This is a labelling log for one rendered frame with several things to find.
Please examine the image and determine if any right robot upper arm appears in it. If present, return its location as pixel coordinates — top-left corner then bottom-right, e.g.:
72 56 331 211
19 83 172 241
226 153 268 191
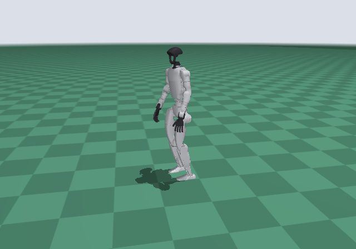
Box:
164 69 170 93

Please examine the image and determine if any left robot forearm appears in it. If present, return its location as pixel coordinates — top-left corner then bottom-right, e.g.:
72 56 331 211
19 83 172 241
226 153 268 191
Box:
179 91 190 118

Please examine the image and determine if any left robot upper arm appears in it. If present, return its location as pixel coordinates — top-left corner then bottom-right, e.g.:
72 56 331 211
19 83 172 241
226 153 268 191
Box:
180 69 191 96

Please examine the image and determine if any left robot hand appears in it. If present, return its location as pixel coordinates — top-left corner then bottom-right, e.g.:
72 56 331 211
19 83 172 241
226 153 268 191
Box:
172 113 185 132

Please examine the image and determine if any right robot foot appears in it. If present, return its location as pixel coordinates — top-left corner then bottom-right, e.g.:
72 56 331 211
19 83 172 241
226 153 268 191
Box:
169 166 185 173

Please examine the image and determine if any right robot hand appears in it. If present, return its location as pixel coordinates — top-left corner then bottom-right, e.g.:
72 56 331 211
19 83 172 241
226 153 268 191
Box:
154 103 161 122

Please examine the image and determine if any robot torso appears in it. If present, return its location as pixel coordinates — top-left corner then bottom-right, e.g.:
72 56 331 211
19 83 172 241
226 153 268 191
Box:
167 65 187 117

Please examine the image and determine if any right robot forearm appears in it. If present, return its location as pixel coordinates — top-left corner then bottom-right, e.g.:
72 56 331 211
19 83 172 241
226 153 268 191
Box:
156 89 168 108

